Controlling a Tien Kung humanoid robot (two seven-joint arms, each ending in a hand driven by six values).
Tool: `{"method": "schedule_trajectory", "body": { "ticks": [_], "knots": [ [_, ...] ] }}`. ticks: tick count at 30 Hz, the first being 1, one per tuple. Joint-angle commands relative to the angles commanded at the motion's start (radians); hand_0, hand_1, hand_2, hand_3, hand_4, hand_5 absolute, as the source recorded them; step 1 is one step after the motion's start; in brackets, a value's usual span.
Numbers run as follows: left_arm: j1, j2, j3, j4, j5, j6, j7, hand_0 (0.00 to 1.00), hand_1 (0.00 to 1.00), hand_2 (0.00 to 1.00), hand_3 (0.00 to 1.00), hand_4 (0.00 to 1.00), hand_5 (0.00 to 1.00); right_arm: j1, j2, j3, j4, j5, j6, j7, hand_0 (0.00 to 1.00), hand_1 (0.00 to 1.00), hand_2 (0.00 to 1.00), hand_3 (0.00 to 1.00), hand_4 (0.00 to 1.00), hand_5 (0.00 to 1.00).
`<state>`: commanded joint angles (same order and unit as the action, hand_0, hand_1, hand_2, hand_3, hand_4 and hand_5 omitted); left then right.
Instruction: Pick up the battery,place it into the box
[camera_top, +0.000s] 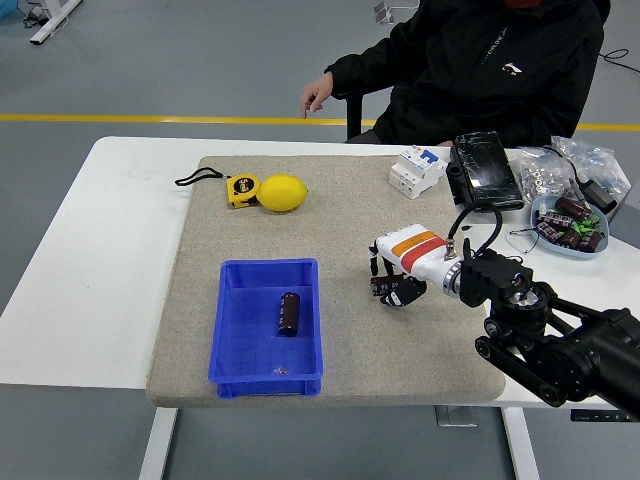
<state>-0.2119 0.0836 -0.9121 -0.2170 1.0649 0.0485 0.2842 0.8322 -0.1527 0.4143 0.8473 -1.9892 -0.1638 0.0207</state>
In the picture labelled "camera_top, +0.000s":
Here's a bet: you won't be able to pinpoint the person's right hand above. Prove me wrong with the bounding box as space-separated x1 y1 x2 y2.
300 72 335 120

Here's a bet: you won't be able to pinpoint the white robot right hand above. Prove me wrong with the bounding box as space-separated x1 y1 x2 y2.
368 223 460 309

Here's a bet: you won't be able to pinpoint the blue plastic box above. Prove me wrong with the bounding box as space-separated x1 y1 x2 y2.
207 257 325 400

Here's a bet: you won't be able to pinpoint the white circuit breaker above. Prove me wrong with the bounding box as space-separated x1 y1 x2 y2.
388 145 448 201

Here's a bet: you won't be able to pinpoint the grey-brown mat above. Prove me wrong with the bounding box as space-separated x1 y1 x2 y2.
145 154 506 409

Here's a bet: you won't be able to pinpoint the black wrapped case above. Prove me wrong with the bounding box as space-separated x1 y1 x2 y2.
444 130 525 213

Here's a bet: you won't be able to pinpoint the yellow lemon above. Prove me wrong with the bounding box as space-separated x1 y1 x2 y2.
255 173 309 214

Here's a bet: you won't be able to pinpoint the yellow tape measure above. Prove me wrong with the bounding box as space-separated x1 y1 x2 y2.
174 168 262 209

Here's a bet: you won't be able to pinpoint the clear bag of metal washers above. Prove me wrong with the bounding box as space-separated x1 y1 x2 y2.
509 145 581 209

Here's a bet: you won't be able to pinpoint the light blue bowl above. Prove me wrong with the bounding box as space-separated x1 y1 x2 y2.
529 193 611 262

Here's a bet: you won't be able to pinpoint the person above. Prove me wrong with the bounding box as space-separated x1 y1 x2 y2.
324 0 612 149

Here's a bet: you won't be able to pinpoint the grey metal probe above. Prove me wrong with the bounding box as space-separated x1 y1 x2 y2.
567 175 590 204

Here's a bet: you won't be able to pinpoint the black power adapter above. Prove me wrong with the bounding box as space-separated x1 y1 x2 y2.
542 144 619 215

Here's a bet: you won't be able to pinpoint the clear bag of blue parts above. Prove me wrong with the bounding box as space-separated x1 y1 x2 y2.
551 134 630 196

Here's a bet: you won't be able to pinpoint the white table leg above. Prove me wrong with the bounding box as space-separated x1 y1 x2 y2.
502 407 541 480
138 407 177 480

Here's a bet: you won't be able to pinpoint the black table control panel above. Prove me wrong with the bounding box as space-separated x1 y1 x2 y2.
569 409 634 423

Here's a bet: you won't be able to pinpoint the grey metal table bracket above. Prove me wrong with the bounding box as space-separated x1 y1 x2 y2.
433 405 479 428

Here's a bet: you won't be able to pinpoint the white desk frame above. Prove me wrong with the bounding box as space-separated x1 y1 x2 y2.
28 0 84 46

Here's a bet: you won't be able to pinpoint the black floor cable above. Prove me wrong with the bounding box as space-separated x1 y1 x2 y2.
602 48 640 72

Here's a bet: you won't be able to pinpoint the black floor cables bundle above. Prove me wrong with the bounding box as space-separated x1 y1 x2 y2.
22 2 54 27

